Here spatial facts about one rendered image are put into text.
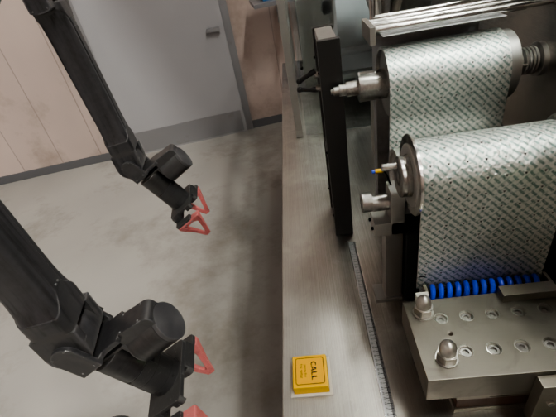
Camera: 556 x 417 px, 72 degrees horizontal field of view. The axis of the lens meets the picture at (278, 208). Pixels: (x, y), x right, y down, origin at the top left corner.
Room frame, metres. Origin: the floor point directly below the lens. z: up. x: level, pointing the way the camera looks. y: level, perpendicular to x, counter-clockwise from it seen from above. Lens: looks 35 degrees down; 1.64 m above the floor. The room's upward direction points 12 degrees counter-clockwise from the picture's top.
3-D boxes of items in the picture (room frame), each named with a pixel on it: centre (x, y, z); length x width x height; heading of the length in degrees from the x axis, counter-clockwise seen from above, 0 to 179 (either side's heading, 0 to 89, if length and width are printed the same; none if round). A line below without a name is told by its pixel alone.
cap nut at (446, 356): (0.35, -0.22, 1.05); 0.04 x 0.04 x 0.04
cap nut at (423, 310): (0.44, -0.22, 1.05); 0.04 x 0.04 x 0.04
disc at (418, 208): (0.57, -0.25, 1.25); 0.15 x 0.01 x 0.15; 173
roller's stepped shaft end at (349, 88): (0.83, -0.20, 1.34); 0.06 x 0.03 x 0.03; 83
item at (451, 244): (0.50, -0.36, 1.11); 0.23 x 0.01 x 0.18; 83
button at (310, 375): (0.44, 0.00, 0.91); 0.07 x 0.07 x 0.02; 83
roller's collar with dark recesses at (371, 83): (0.82, -0.26, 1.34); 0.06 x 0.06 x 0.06; 83
